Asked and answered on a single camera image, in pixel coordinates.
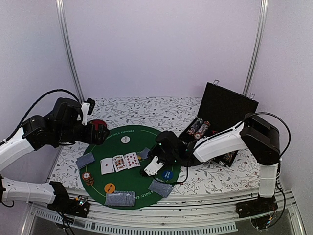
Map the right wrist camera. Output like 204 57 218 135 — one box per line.
144 156 164 176

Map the ten of diamonds card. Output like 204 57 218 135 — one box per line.
124 152 140 169

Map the red floral round tin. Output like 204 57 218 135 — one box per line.
89 119 107 131

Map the aluminium frame post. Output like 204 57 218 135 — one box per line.
242 0 268 99
56 0 85 101

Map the orange big blind button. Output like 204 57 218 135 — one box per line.
104 183 116 193

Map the blue small blind button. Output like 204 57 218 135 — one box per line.
162 170 174 181

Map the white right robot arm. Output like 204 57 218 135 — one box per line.
141 113 281 213

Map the blue playing card deck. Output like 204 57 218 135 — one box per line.
104 191 135 207

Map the black poker chip case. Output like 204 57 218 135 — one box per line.
177 82 259 168

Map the red topped chip stack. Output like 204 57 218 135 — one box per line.
82 172 94 186

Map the right aluminium frame post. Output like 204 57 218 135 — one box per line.
242 0 268 99

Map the dealt cards pile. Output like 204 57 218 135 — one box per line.
76 152 95 169
148 180 174 198

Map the king face card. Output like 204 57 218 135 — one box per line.
112 155 128 173

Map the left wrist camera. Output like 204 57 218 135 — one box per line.
77 98 95 126

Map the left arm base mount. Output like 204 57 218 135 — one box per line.
47 181 90 218

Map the left aluminium frame post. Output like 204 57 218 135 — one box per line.
56 0 85 101

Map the white dealer button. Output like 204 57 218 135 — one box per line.
121 136 131 144

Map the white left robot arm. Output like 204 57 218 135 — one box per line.
0 98 110 212

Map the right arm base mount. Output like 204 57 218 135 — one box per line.
235 195 278 230

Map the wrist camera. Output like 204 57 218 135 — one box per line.
144 156 164 176
77 98 95 126

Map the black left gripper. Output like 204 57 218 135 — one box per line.
54 122 110 144

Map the ace of diamonds card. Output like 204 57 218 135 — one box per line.
100 158 115 175

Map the dealt cards bottom pile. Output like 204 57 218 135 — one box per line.
148 180 174 198

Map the round green poker mat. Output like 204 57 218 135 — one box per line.
79 125 182 210

